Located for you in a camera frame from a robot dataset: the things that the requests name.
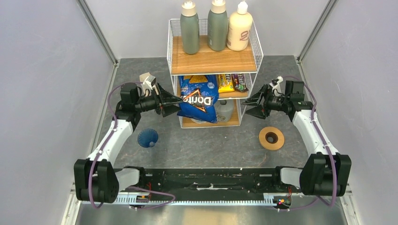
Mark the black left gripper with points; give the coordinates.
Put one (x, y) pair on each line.
(166, 97)

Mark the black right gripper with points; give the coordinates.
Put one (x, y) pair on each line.
(256, 98)

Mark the wooden ring dripper stand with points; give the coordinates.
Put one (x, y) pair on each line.
(271, 138)

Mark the blue plastic coffee dripper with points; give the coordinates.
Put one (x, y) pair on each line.
(147, 138)

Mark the cream paper coffee filters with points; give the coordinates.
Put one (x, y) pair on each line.
(149, 92)

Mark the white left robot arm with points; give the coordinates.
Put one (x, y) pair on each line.
(96, 180)

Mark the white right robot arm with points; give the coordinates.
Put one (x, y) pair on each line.
(326, 171)

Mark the brown M&M candy bag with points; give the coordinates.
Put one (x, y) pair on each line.
(239, 82)

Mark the grey toilet paper roll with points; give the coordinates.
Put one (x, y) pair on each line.
(224, 110)

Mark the blue Doritos chip bag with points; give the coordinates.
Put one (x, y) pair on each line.
(199, 94)

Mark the yellow M&M candy bag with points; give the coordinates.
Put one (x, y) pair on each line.
(225, 83)

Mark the cream lotion bottle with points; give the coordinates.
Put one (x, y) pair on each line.
(240, 23)

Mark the green bottle left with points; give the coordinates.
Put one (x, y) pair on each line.
(189, 25)

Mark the green bottle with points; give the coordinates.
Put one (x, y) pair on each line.
(189, 25)
(217, 26)

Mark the green bottle middle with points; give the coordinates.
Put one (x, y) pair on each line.
(217, 26)

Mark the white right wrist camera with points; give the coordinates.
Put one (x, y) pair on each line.
(275, 83)

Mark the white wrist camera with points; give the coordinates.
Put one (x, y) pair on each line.
(147, 81)
(275, 83)

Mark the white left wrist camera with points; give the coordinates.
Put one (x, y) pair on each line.
(147, 81)

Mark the white wire shelf rack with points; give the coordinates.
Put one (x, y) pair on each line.
(208, 62)

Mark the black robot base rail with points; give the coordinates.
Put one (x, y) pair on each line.
(209, 187)

